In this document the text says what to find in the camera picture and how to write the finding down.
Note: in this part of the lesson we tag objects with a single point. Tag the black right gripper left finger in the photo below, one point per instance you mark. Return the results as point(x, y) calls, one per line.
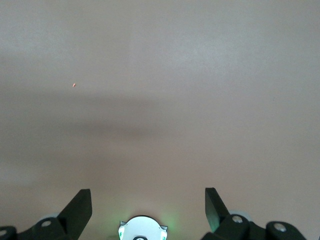
point(72, 220)

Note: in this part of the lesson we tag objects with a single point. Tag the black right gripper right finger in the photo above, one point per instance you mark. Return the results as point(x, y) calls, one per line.
point(220, 220)

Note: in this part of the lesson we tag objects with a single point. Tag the brown table cover mat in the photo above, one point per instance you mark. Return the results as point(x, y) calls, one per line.
point(160, 100)

